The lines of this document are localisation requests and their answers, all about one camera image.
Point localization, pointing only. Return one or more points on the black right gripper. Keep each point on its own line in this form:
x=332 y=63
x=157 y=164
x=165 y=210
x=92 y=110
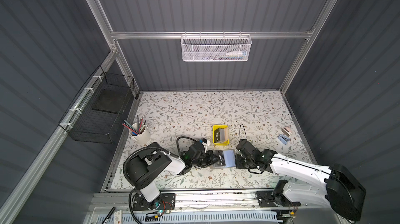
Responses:
x=237 y=163

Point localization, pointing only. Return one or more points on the white tube in basket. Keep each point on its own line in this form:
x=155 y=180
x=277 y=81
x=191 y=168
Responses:
x=237 y=54

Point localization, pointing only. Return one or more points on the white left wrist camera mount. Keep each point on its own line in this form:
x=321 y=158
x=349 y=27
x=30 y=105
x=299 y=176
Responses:
x=205 y=143

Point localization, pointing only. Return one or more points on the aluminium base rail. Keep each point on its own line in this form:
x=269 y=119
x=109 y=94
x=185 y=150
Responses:
x=187 y=200

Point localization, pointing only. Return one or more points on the white pen cup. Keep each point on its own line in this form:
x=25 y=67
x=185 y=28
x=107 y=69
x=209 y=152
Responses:
x=142 y=138

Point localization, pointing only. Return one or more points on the blue small clip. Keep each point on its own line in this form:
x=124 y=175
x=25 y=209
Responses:
x=284 y=139

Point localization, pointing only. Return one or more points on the pink white small clip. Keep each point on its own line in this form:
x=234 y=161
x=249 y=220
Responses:
x=286 y=131

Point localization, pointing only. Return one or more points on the black wire basket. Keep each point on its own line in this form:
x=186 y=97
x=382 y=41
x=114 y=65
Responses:
x=104 y=106

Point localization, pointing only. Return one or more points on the coloured pens in cup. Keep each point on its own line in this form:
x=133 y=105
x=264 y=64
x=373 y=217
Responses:
x=137 y=127

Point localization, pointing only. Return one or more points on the yellow plastic tray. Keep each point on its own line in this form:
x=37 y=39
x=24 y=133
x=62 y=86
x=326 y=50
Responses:
x=216 y=135

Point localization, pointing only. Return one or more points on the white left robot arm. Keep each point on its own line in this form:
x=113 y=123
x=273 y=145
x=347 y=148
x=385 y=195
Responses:
x=143 y=166

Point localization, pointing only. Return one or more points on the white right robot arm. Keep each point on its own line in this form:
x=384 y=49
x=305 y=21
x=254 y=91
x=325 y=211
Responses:
x=327 y=186

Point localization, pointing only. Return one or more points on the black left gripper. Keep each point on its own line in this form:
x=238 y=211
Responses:
x=210 y=154

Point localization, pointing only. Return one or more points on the white slotted cable duct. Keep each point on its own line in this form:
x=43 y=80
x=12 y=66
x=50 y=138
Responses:
x=207 y=217

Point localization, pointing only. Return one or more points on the aluminium frame post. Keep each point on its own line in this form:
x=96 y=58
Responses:
x=117 y=54

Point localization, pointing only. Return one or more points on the white wire mesh basket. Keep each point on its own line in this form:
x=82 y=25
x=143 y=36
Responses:
x=211 y=48

